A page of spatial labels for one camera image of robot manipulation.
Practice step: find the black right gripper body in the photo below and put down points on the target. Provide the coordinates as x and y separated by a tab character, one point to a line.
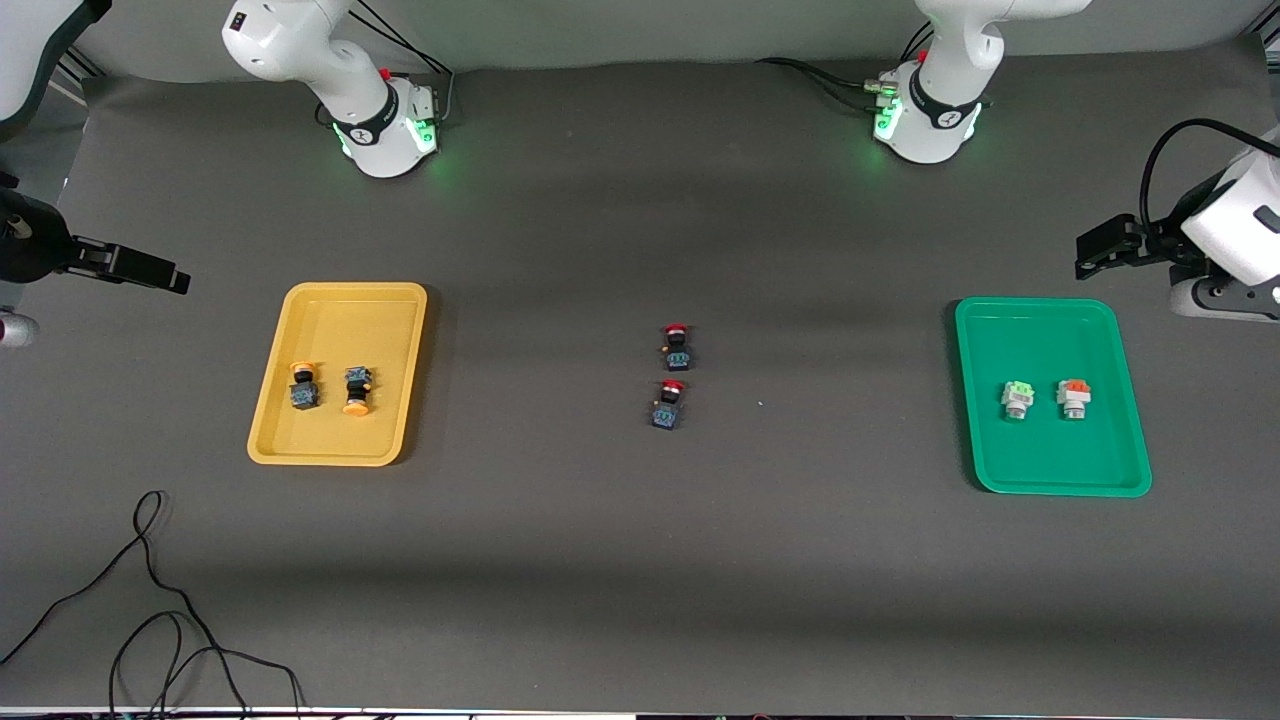
35	248

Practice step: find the green button with orange base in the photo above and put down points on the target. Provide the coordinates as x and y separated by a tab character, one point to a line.
1075	400

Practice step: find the yellow push button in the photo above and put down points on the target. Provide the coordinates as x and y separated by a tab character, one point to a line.
358	390
305	388

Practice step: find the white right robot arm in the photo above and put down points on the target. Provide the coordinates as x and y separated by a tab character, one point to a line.
300	40

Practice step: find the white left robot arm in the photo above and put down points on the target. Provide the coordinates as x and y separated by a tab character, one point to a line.
940	100

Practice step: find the yellow plastic tray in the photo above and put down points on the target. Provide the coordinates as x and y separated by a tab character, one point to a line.
340	320

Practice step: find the green plastic tray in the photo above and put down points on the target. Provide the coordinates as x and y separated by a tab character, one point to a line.
1050	460

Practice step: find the red push button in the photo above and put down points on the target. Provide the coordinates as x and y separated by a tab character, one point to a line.
677	350
668	408

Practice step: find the grey metal frame rail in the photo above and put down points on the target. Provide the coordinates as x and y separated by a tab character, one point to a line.
78	72

